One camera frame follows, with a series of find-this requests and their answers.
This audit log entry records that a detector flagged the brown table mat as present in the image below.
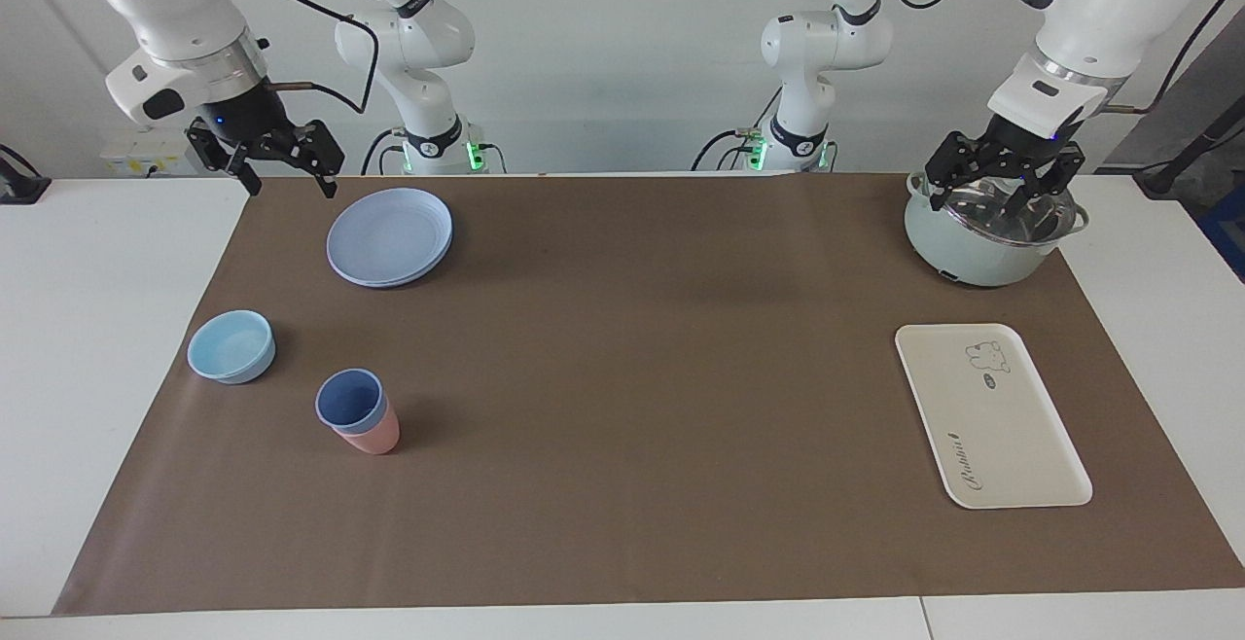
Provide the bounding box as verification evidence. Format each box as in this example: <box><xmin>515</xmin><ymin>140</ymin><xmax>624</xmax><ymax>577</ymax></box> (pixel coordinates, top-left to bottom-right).
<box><xmin>52</xmin><ymin>173</ymin><xmax>1245</xmax><ymax>617</ymax></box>

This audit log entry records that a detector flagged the blue crate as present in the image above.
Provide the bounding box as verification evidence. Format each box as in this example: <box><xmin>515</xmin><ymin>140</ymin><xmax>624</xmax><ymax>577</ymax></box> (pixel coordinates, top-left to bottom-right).
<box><xmin>1201</xmin><ymin>183</ymin><xmax>1245</xmax><ymax>281</ymax></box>

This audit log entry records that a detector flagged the cream tray with rabbit print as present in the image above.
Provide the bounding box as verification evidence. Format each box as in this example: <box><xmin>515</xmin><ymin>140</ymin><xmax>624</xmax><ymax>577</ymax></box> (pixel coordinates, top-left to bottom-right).
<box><xmin>895</xmin><ymin>323</ymin><xmax>1093</xmax><ymax>510</ymax></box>

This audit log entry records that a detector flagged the black right base cable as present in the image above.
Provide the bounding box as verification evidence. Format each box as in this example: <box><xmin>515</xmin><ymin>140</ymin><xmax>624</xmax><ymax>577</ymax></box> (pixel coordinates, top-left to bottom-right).
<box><xmin>361</xmin><ymin>127</ymin><xmax>406</xmax><ymax>176</ymax></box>

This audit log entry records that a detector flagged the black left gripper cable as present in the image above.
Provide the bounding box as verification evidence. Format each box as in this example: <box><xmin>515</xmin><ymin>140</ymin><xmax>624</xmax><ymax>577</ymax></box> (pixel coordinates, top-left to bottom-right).
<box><xmin>1104</xmin><ymin>0</ymin><xmax>1244</xmax><ymax>116</ymax></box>

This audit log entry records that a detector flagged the blue ribbed cup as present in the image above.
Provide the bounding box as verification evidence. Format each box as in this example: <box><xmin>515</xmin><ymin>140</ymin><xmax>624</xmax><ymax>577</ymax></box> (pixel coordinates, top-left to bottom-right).
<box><xmin>315</xmin><ymin>369</ymin><xmax>388</xmax><ymax>433</ymax></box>

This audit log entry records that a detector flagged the pale green cooking pot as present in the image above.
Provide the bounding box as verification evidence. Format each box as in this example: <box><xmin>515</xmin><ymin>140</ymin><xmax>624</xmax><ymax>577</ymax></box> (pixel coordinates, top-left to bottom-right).
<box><xmin>903</xmin><ymin>171</ymin><xmax>1090</xmax><ymax>288</ymax></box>

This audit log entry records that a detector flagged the black clamp mount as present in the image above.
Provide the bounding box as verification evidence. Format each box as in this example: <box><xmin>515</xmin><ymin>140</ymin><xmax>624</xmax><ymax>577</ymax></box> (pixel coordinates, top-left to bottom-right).
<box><xmin>0</xmin><ymin>144</ymin><xmax>52</xmax><ymax>205</ymax></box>

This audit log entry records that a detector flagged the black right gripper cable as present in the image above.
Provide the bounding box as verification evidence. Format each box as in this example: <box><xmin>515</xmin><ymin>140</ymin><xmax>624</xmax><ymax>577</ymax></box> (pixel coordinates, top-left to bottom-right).
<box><xmin>255</xmin><ymin>0</ymin><xmax>380</xmax><ymax>116</ymax></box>

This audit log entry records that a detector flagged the white wall socket box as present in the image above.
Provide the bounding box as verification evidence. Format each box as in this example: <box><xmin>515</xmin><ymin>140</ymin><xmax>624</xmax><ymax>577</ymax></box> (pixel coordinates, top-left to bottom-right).
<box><xmin>100</xmin><ymin>129</ymin><xmax>193</xmax><ymax>177</ymax></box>

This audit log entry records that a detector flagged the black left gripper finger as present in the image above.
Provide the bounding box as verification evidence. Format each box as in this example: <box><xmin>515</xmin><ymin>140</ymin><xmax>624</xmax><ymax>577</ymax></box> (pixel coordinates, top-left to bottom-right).
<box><xmin>1012</xmin><ymin>142</ymin><xmax>1085</xmax><ymax>223</ymax></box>
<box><xmin>924</xmin><ymin>132</ymin><xmax>993</xmax><ymax>211</ymax></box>

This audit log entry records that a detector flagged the light blue bowl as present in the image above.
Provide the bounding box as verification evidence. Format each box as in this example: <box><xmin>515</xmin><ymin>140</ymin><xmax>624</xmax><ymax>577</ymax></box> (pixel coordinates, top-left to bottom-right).
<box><xmin>187</xmin><ymin>309</ymin><xmax>276</xmax><ymax>385</ymax></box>

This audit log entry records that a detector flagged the black stand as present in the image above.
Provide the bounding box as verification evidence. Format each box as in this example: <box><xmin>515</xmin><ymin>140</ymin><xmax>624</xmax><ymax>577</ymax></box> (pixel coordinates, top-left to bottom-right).
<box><xmin>1133</xmin><ymin>95</ymin><xmax>1245</xmax><ymax>199</ymax></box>

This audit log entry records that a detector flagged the blue round plate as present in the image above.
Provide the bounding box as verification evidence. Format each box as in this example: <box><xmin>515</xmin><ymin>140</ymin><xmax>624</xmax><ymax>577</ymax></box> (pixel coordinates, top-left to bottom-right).
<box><xmin>326</xmin><ymin>188</ymin><xmax>454</xmax><ymax>289</ymax></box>

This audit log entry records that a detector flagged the pink cup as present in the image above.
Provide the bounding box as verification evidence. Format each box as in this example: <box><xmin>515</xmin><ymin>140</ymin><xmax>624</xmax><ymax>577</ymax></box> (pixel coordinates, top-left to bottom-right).
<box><xmin>331</xmin><ymin>397</ymin><xmax>401</xmax><ymax>456</ymax></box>

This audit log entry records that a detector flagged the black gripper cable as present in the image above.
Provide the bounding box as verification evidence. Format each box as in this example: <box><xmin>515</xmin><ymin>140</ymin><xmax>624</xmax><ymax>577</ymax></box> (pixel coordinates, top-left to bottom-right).
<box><xmin>1104</xmin><ymin>0</ymin><xmax>1244</xmax><ymax>116</ymax></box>
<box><xmin>255</xmin><ymin>0</ymin><xmax>380</xmax><ymax>116</ymax></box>

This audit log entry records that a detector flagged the black base cable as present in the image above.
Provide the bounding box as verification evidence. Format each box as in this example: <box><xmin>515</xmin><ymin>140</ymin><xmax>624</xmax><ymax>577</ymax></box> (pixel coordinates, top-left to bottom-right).
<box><xmin>691</xmin><ymin>86</ymin><xmax>785</xmax><ymax>172</ymax></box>
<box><xmin>361</xmin><ymin>127</ymin><xmax>406</xmax><ymax>176</ymax></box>

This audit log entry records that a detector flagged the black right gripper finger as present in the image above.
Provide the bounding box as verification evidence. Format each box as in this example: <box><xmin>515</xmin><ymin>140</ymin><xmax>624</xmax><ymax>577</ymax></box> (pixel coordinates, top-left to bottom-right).
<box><xmin>187</xmin><ymin>123</ymin><xmax>262</xmax><ymax>196</ymax></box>
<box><xmin>282</xmin><ymin>122</ymin><xmax>346</xmax><ymax>199</ymax></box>

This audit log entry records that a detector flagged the black left base cable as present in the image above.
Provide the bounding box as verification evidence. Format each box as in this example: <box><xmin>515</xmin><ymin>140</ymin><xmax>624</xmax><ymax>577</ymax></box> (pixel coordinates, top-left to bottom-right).
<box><xmin>691</xmin><ymin>86</ymin><xmax>785</xmax><ymax>172</ymax></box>

